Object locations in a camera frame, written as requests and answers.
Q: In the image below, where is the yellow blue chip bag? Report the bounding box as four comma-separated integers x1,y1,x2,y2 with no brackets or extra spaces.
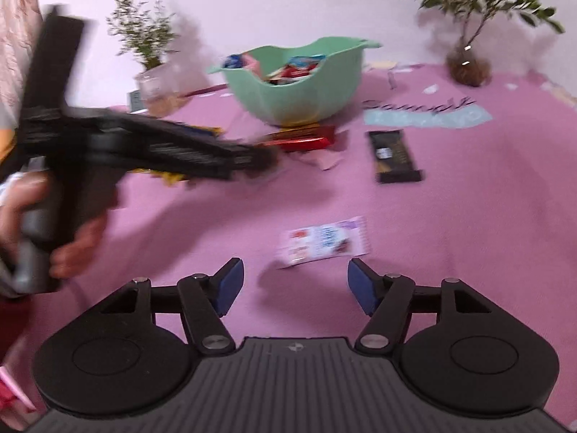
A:
133,122,224,187

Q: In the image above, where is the white purple snack packet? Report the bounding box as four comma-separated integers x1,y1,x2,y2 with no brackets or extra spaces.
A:
277,216,371,268

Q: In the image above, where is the black chocolate bar packet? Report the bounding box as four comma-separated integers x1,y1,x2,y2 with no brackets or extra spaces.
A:
367,130,423,184

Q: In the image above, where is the red snack bar packet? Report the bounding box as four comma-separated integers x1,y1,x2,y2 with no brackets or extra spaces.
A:
258,125,335,153

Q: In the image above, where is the person's left hand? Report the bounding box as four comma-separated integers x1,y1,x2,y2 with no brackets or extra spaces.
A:
0,173,112,281

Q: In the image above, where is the white digital clock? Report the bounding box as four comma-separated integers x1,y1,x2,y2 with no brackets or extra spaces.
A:
128,90,147,113

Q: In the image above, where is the small plant in white cup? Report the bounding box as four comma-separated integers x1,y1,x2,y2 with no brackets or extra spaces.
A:
107,0,182,118

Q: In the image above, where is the pink patterned curtain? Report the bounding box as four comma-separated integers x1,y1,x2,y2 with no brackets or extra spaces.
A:
0,0,42,125

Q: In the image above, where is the pink printed tablecloth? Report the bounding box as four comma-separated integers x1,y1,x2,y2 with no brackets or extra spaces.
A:
7,66,576,424

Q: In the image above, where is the green plastic bowl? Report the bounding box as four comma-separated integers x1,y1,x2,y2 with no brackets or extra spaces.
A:
208,36,382,127

